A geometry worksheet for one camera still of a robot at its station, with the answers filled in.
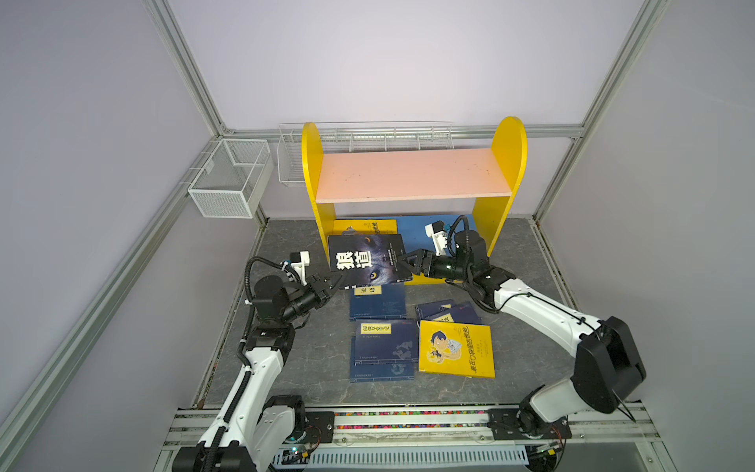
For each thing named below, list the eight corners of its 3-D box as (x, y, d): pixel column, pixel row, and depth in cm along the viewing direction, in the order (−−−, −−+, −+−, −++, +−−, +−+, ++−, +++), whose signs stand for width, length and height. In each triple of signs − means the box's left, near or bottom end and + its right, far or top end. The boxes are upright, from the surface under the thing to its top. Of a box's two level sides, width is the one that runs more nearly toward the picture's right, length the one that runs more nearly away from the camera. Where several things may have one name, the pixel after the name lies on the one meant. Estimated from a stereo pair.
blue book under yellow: (417, 327, 93) (418, 321, 90) (416, 305, 98) (417, 299, 95) (477, 327, 93) (481, 321, 90) (473, 305, 98) (476, 299, 95)
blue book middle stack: (353, 365, 85) (352, 361, 83) (356, 324, 93) (355, 320, 91) (419, 365, 85) (420, 361, 83) (417, 324, 93) (417, 320, 91)
